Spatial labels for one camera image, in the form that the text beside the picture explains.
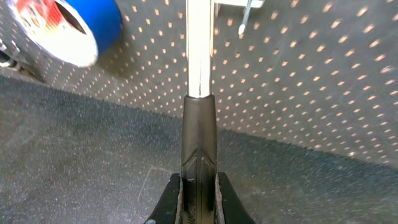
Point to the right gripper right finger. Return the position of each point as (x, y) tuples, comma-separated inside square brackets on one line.
[(231, 205)]

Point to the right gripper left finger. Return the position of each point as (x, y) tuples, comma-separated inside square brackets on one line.
[(168, 205)]

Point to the black pegboard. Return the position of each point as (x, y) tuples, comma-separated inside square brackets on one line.
[(295, 87)]

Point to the hammer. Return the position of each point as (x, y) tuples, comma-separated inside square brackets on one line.
[(199, 130)]

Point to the roll of blue tape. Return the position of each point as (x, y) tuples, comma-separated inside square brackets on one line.
[(96, 21)]

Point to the metal hook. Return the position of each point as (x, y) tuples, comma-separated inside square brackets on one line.
[(245, 15)]

